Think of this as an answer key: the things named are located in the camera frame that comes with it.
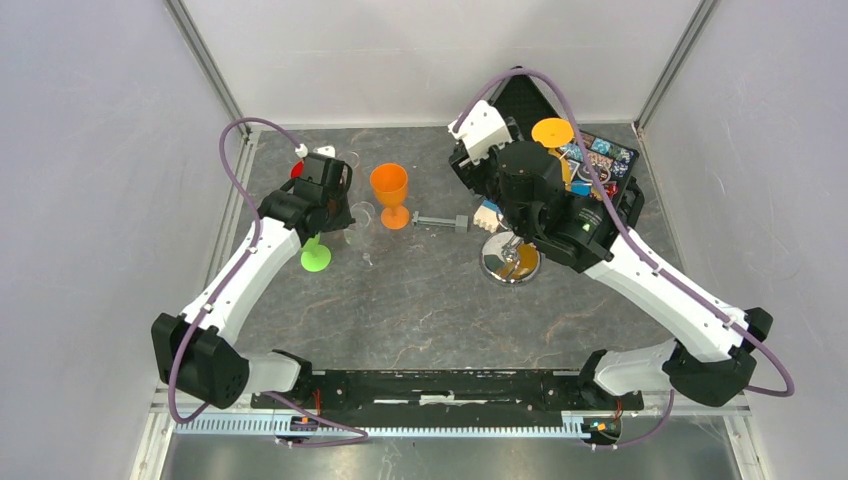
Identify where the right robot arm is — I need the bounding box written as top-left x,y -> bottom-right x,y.
449,141 -> 773,407

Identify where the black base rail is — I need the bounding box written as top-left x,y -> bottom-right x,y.
152,367 -> 750,442

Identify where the orange wine glass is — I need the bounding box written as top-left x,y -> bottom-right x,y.
369,163 -> 410,230

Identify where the white blue block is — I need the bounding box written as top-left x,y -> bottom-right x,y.
472,200 -> 501,233

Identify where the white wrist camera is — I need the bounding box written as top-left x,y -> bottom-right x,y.
448,100 -> 513,167
294,143 -> 336,159

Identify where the black open case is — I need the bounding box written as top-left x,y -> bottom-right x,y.
453,65 -> 645,233

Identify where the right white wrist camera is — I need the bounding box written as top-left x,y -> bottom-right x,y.
448,100 -> 513,167

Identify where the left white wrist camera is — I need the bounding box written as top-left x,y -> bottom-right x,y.
294,143 -> 336,159

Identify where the clear wine glass back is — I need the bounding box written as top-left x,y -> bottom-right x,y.
343,201 -> 376,267

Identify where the grey metal tool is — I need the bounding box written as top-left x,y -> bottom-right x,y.
412,211 -> 469,233

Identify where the clear wine glass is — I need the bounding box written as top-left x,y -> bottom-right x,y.
343,201 -> 376,267
336,151 -> 361,170

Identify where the chrome wine glass rack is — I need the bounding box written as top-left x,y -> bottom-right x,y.
480,231 -> 542,286

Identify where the clear wine glass front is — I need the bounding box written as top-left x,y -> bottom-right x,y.
336,151 -> 361,170

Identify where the green wine glass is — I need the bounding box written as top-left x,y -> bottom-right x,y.
300,234 -> 332,273

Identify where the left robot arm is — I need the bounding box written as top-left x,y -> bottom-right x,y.
151,146 -> 353,409

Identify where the yellow wine glass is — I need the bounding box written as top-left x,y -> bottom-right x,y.
531,117 -> 575,191

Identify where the red wine glass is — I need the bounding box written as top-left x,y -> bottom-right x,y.
290,160 -> 305,180

